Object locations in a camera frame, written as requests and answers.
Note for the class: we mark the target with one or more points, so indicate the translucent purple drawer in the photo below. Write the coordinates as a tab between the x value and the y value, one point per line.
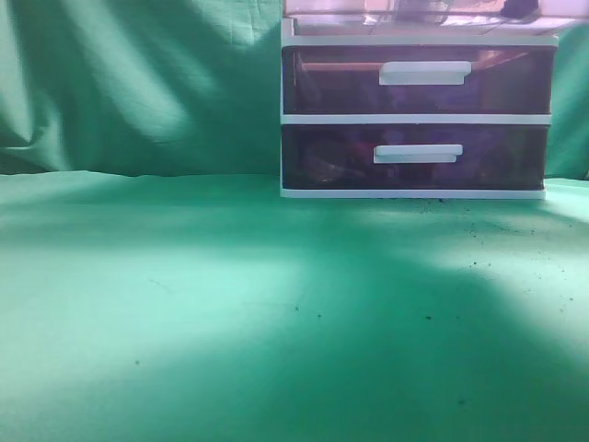
417	79
373	17
414	157

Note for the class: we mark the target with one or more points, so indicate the green backdrop cloth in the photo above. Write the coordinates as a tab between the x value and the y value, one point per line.
164	88

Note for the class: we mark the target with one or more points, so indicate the white plastic drawer cabinet frame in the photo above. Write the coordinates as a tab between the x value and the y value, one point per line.
289	38

